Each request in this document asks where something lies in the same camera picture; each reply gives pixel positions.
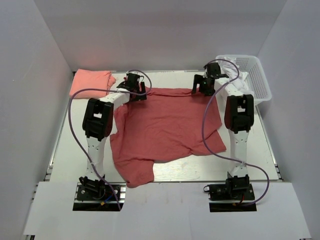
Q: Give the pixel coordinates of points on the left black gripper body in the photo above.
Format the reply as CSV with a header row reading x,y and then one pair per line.
x,y
137,88

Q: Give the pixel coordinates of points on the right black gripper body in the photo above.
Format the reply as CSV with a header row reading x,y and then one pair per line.
x,y
206,77

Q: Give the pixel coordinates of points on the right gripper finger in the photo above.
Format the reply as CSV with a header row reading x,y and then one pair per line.
x,y
197,84
208,87

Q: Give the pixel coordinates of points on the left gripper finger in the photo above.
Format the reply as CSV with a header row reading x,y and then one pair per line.
x,y
142,88
136,98

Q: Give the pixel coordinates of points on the red t-shirt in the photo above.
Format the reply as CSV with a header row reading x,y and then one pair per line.
x,y
172,123

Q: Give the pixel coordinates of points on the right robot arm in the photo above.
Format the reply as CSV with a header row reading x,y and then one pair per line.
x,y
238,119

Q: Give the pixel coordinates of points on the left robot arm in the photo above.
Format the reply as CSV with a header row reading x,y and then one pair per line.
x,y
98,124

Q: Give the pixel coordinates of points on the white crumpled t-shirt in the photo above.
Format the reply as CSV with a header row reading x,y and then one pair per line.
x,y
229,66

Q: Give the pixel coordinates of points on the white plastic basket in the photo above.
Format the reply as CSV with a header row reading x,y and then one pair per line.
x,y
256,79

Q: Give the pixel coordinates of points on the folded salmon t-shirt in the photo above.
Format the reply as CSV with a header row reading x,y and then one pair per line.
x,y
87,79

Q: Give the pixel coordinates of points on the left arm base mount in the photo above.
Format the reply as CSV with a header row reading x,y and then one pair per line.
x,y
87,200

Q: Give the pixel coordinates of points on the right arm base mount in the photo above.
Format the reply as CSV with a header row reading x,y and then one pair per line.
x,y
220,201

